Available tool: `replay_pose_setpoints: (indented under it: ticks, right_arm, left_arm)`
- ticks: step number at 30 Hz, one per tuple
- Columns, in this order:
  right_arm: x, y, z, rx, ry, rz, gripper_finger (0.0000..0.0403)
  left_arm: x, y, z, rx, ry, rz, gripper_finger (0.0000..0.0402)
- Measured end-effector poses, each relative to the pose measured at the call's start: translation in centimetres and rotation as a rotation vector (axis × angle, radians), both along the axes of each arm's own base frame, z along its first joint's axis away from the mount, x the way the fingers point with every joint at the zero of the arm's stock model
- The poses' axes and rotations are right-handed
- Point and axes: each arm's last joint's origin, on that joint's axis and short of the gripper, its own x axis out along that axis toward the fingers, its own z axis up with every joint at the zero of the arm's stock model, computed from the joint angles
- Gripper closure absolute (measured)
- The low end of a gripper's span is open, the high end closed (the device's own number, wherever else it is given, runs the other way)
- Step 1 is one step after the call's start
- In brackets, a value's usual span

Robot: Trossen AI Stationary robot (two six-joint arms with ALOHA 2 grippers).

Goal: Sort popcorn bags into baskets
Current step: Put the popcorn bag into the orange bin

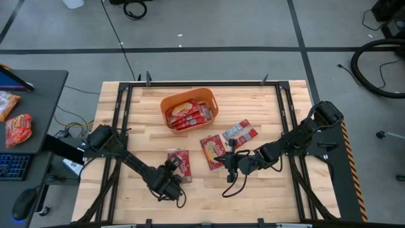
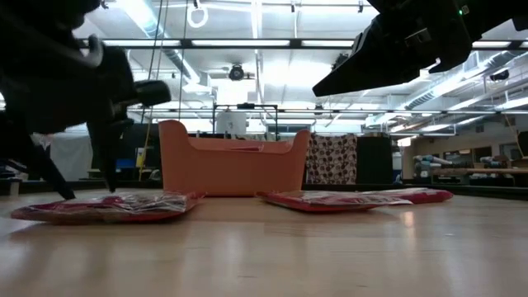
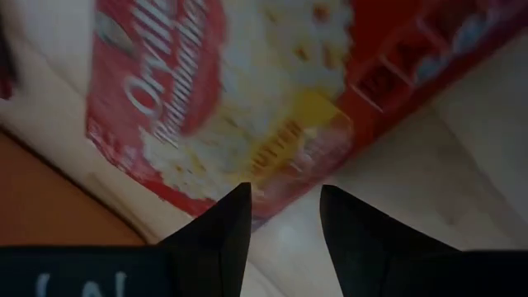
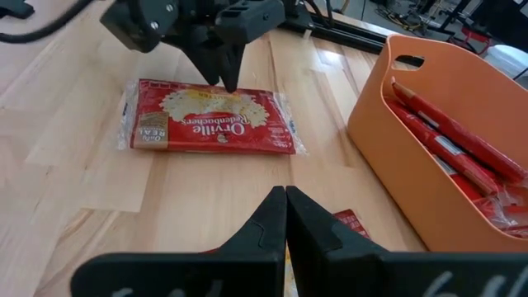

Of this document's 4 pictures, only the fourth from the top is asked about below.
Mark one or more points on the red Orville Redenbacher popcorn bag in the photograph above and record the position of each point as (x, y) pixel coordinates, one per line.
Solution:
(350, 222)
(466, 185)
(445, 152)
(214, 132)
(511, 214)
(462, 136)

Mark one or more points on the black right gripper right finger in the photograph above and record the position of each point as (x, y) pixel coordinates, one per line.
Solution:
(350, 272)

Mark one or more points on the black aluminium table frame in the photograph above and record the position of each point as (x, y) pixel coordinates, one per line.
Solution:
(350, 37)

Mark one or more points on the red stool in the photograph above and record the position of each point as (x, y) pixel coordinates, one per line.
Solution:
(472, 37)

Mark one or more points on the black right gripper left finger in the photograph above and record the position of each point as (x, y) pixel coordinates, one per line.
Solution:
(247, 272)

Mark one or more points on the orange plastic basket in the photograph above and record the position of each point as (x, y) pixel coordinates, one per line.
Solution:
(392, 165)

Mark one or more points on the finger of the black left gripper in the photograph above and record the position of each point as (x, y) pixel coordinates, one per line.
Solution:
(144, 24)
(251, 20)

